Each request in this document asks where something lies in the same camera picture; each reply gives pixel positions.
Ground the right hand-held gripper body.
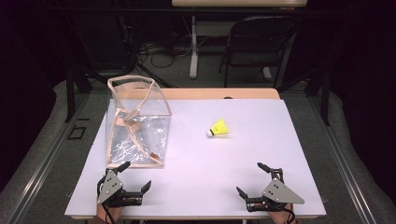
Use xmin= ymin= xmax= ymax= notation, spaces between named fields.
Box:
xmin=246 ymin=168 xmax=305 ymax=213

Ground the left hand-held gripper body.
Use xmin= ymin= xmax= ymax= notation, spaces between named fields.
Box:
xmin=96 ymin=168 xmax=144 ymax=209

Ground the clear bag with beige trim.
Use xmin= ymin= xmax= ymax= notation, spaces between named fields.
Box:
xmin=106 ymin=75 xmax=173 ymax=169

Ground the yellow shuttlecock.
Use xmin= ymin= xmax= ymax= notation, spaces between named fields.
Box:
xmin=205 ymin=119 xmax=230 ymax=138

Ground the person's right hand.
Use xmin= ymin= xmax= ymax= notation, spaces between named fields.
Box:
xmin=266 ymin=203 xmax=295 ymax=224

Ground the person's left hand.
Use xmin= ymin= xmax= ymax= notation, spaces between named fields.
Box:
xmin=95 ymin=203 xmax=124 ymax=222

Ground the white table mat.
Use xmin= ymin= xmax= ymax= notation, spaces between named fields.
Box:
xmin=64 ymin=98 xmax=327 ymax=218

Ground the black metal stand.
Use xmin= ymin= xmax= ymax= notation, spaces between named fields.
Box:
xmin=276 ymin=66 xmax=332 ymax=127
xmin=64 ymin=62 xmax=94 ymax=123

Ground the black folding chair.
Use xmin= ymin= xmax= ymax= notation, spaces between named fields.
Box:
xmin=218 ymin=15 xmax=298 ymax=89

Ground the beige table with white legs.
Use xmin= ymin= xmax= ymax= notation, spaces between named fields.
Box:
xmin=171 ymin=0 xmax=308 ymax=80

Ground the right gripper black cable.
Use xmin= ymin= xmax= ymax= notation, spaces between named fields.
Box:
xmin=264 ymin=202 xmax=297 ymax=224

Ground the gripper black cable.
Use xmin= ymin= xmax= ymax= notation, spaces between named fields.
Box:
xmin=96 ymin=178 xmax=117 ymax=224
xmin=264 ymin=202 xmax=297 ymax=224

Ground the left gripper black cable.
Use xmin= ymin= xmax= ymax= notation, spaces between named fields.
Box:
xmin=96 ymin=178 xmax=117 ymax=224

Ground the aluminium floor rail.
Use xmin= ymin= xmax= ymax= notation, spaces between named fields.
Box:
xmin=306 ymin=92 xmax=379 ymax=224
xmin=4 ymin=92 xmax=94 ymax=224

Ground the bundle of floor cables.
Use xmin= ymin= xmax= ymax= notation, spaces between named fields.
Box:
xmin=136 ymin=15 xmax=213 ymax=69

